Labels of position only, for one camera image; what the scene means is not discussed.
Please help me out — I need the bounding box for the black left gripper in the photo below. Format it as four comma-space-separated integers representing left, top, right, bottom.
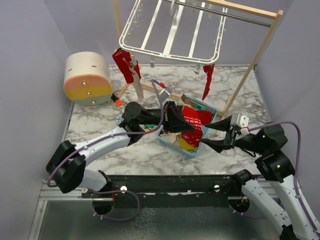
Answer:
138, 100, 196, 134

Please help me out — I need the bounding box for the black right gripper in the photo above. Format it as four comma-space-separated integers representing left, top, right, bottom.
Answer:
200, 113, 267, 154

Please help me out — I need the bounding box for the red nordic pattern sock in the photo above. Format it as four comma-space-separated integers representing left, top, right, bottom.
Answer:
179, 106, 214, 148

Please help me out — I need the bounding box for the red snowflake sock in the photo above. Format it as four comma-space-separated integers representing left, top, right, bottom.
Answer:
202, 64, 215, 100

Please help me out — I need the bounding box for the red beige reindeer sock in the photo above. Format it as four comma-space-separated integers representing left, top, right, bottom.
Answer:
130, 55, 144, 102

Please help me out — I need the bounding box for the white plastic clip hanger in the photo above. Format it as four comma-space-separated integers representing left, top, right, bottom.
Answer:
119, 0, 228, 74

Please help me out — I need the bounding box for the red santa sock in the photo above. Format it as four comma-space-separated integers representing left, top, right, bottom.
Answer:
112, 47, 141, 84

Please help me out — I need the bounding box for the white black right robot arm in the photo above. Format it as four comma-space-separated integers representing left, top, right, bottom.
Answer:
200, 113, 320, 240

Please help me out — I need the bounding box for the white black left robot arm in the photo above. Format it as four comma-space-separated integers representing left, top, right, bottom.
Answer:
45, 101, 195, 198

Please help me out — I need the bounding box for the cream ribbed sock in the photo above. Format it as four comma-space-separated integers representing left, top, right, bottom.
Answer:
162, 94, 193, 146

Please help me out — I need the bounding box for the blue perforated plastic basket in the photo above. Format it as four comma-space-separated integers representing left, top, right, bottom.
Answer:
157, 94, 218, 158

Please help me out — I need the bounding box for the yellow sock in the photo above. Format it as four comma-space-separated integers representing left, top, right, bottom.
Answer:
180, 139, 198, 153

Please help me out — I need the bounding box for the orange black highlighter pen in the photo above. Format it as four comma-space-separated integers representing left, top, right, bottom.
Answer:
111, 94, 122, 106

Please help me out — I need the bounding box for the pastel round drawer box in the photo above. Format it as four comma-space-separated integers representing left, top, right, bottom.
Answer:
63, 51, 113, 107

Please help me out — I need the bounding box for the metal hanging rod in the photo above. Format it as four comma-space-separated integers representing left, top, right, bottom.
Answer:
171, 0, 271, 28

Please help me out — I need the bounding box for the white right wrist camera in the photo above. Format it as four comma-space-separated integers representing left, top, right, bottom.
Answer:
230, 113, 250, 135

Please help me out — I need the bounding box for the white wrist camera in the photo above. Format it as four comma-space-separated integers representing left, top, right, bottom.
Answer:
230, 113, 250, 135
158, 82, 172, 103

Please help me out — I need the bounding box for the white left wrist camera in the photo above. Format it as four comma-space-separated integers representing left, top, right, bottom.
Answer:
158, 82, 172, 103

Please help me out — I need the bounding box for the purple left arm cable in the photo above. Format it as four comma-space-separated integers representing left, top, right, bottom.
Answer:
46, 79, 167, 188

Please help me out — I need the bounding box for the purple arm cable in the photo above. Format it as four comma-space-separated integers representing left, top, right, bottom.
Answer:
241, 121, 320, 236
46, 79, 167, 188

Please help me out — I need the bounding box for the black mounting rail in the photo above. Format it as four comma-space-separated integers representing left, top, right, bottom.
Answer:
81, 175, 243, 208

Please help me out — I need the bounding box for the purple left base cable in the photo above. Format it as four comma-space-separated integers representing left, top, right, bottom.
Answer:
91, 189, 141, 222

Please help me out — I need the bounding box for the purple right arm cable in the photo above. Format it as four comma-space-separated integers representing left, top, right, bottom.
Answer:
241, 121, 320, 236

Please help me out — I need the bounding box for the wooden hanger rack frame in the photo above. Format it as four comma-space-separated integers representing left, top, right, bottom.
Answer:
112, 0, 284, 118

